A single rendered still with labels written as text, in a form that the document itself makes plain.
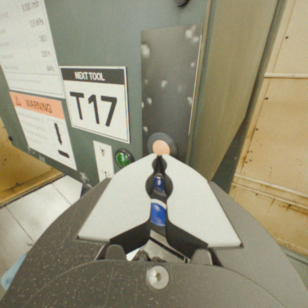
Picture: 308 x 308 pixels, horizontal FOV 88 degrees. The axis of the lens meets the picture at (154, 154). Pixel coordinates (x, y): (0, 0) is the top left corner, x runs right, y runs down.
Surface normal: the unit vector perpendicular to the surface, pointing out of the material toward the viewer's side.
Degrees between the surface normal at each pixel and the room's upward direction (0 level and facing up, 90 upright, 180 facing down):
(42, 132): 90
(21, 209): 24
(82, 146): 90
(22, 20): 90
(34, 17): 90
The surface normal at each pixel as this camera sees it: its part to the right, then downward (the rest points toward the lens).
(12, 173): 0.84, 0.26
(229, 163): -0.54, 0.37
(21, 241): 0.37, -0.71
